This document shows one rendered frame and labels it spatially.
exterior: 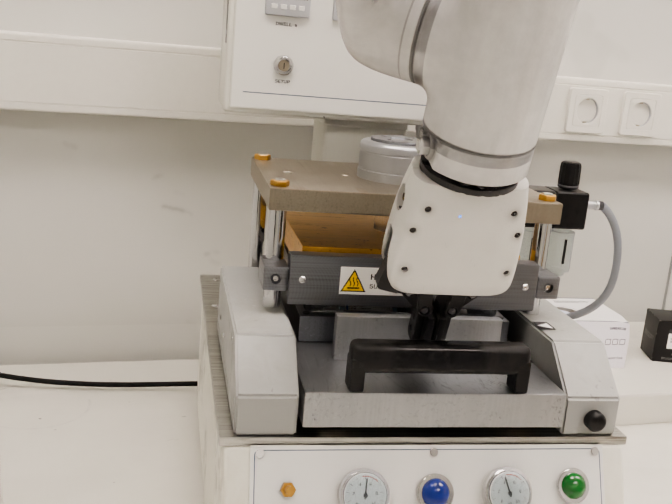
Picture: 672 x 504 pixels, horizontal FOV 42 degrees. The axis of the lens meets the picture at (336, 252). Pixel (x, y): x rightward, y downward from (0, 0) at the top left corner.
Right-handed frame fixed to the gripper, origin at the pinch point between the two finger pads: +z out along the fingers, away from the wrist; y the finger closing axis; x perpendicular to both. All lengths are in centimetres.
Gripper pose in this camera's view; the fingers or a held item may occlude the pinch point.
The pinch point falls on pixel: (428, 326)
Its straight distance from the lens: 74.5
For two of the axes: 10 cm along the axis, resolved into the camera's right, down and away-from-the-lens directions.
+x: -1.4, -5.7, 8.1
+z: -1.4, 8.2, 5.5
